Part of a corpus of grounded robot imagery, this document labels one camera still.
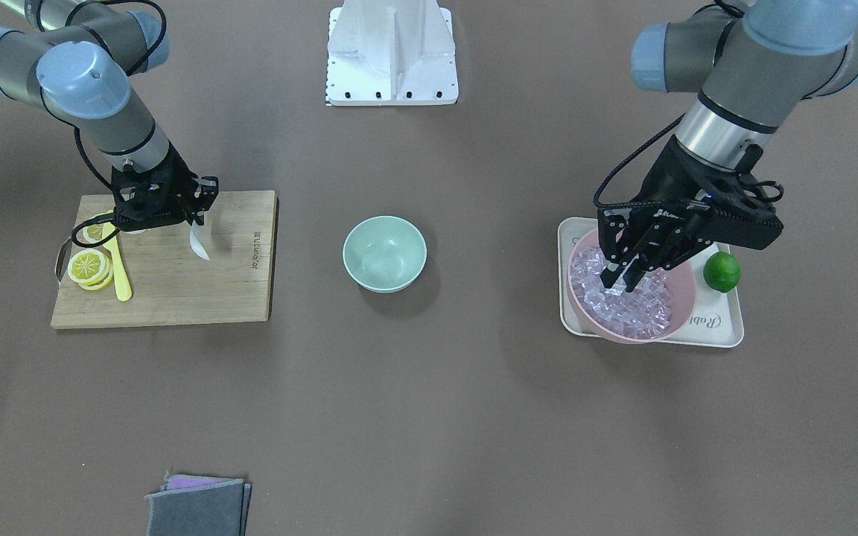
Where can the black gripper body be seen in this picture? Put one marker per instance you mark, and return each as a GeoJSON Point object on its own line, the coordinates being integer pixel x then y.
{"type": "Point", "coordinates": [173, 179]}
{"type": "Point", "coordinates": [667, 181]}

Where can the white ceramic spoon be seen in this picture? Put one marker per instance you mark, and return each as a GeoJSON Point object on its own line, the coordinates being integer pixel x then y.
{"type": "Point", "coordinates": [195, 241]}

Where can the clear ice cubes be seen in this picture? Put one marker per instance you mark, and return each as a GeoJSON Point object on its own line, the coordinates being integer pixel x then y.
{"type": "Point", "coordinates": [644, 313]}

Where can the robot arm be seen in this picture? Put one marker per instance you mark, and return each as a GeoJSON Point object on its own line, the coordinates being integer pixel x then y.
{"type": "Point", "coordinates": [750, 63]}
{"type": "Point", "coordinates": [77, 69]}

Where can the pink bowl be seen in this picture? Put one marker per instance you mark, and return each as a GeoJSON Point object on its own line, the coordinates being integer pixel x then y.
{"type": "Point", "coordinates": [686, 298]}

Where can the mint green bowl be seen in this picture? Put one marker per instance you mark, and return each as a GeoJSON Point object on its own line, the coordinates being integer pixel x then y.
{"type": "Point", "coordinates": [384, 254]}

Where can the bamboo cutting board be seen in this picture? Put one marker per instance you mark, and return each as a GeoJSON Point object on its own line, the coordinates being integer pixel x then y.
{"type": "Point", "coordinates": [172, 286]}

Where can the green lime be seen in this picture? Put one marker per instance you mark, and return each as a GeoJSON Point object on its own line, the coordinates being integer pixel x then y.
{"type": "Point", "coordinates": [722, 272]}

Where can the upper lemon slice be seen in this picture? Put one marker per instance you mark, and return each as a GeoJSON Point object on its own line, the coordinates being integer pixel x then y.
{"type": "Point", "coordinates": [93, 234]}

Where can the lemon slice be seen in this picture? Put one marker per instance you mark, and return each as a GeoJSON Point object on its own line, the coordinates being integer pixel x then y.
{"type": "Point", "coordinates": [93, 234]}
{"type": "Point", "coordinates": [91, 269]}

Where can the cream serving tray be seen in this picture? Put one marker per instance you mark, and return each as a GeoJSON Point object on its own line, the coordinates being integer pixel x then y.
{"type": "Point", "coordinates": [716, 320]}

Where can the yellow plastic knife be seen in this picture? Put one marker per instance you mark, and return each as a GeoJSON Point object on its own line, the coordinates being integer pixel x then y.
{"type": "Point", "coordinates": [123, 289]}

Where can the lower lemon slice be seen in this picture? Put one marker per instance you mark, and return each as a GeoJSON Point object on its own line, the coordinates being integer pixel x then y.
{"type": "Point", "coordinates": [91, 269]}

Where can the purple cloth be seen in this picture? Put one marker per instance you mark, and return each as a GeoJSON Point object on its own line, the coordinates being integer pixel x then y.
{"type": "Point", "coordinates": [178, 481]}

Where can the grey folded cloth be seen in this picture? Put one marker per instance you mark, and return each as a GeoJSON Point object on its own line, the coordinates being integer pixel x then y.
{"type": "Point", "coordinates": [207, 510]}

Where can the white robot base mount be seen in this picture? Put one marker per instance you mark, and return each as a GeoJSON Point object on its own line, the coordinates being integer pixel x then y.
{"type": "Point", "coordinates": [391, 53]}

